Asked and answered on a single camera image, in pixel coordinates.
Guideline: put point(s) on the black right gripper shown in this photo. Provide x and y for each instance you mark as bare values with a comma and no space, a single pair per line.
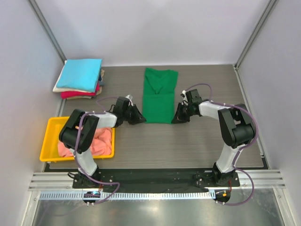
179,118

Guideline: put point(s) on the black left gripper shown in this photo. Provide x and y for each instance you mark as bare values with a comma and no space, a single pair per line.
138,118

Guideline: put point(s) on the green t shirt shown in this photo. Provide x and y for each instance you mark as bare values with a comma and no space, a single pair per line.
158,95

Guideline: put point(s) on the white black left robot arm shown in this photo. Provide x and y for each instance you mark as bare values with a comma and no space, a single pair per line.
78,133

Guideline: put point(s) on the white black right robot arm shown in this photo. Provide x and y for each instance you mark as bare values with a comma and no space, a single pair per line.
238,130

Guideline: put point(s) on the pink t shirt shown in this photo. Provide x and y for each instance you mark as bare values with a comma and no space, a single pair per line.
101,144

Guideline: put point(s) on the tan folded shirt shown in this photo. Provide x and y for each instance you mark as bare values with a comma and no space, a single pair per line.
100,81

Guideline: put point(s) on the light blue folded shirt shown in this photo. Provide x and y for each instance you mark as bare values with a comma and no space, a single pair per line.
81,74

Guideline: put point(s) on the red folded shirt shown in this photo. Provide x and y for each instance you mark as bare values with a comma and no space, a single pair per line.
81,94

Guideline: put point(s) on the cream folded shirt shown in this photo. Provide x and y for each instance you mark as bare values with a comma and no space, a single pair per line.
58,90

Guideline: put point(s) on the yellow plastic bin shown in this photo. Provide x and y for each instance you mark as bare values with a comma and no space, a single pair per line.
49,151

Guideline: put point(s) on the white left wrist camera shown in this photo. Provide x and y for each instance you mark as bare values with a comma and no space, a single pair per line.
130,99

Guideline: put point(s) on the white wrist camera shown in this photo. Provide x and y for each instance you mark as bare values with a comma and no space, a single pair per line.
183,94
130,99

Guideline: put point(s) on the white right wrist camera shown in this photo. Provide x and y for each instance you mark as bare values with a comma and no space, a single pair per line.
183,94

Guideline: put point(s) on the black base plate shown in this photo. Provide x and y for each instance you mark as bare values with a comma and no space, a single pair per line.
154,180

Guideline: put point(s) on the white slotted cable duct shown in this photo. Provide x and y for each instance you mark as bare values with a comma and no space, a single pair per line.
94,195

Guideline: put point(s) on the right aluminium frame post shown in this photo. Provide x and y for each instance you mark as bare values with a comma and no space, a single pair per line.
257,29

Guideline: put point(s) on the aluminium frame post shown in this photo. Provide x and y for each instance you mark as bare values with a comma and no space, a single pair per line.
257,29
48,31

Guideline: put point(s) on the left aluminium frame post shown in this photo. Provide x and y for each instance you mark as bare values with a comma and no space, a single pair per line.
48,31

